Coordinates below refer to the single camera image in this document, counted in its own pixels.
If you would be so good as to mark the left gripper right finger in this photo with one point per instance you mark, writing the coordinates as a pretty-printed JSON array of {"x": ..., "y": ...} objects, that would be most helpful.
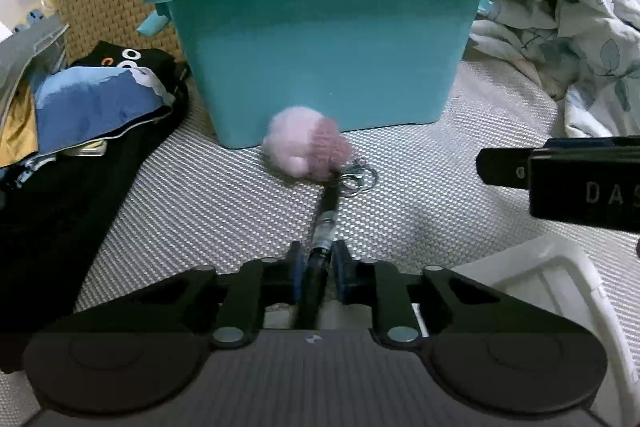
[{"x": 395, "y": 296}]

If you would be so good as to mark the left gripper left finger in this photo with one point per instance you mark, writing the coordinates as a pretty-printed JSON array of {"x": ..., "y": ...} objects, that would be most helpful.
[{"x": 226, "y": 310}]

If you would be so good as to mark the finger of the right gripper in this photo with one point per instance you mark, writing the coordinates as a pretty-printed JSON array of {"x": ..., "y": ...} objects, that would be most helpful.
[
  {"x": 504, "y": 166},
  {"x": 614, "y": 141}
]

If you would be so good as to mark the black pen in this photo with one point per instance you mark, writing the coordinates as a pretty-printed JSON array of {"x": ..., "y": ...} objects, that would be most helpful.
[{"x": 316, "y": 275}]

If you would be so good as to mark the white plastic bin lid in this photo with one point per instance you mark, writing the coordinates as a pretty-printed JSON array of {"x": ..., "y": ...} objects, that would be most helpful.
[{"x": 526, "y": 337}]

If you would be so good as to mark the floral white blue quilt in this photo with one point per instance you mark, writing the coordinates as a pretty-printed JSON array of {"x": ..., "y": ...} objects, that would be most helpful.
[{"x": 584, "y": 53}]

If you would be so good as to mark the teal plastic storage bin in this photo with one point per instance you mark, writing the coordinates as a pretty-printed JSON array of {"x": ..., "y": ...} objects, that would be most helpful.
[{"x": 363, "y": 63}]

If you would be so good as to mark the black clothing pile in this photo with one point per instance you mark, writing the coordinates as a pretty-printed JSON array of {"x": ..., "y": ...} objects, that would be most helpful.
[{"x": 57, "y": 208}]

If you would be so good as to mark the blue and white cloth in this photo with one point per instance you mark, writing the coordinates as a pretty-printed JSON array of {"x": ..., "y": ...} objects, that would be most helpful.
[{"x": 82, "y": 103}]

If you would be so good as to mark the yellow cloth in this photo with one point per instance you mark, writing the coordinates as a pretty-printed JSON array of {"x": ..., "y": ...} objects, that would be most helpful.
[{"x": 19, "y": 133}]

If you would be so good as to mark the grey pillow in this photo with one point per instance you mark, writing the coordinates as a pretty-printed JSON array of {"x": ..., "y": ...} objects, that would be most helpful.
[{"x": 38, "y": 51}]

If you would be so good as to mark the pink plush keychain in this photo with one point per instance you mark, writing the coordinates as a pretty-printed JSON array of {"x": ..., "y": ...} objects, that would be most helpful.
[{"x": 303, "y": 143}]

